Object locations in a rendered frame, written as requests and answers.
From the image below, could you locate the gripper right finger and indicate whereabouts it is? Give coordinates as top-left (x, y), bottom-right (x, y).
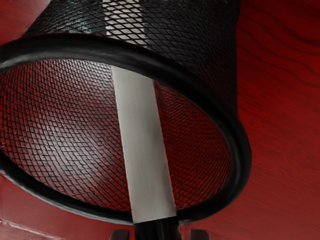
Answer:
top-left (189, 228), bottom-right (210, 240)

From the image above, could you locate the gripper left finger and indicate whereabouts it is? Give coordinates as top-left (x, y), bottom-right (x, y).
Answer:
top-left (109, 228), bottom-right (131, 240)

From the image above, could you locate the white pen with black grip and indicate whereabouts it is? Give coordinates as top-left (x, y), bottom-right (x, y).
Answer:
top-left (102, 0), bottom-right (181, 240)

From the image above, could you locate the black mesh pen holder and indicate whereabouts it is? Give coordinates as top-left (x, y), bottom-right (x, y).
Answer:
top-left (0, 0), bottom-right (253, 226)

